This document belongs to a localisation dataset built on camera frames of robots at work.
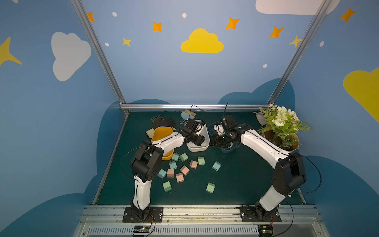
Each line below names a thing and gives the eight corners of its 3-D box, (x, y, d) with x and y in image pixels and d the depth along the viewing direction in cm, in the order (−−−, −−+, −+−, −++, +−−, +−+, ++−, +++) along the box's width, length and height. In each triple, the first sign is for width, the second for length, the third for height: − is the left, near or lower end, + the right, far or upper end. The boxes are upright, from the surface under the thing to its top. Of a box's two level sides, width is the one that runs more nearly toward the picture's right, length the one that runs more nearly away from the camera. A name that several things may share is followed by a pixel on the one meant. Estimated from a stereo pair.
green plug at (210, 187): (205, 190, 84) (205, 189, 82) (207, 181, 88) (208, 180, 86) (213, 193, 83) (213, 192, 81) (215, 184, 87) (215, 182, 85)
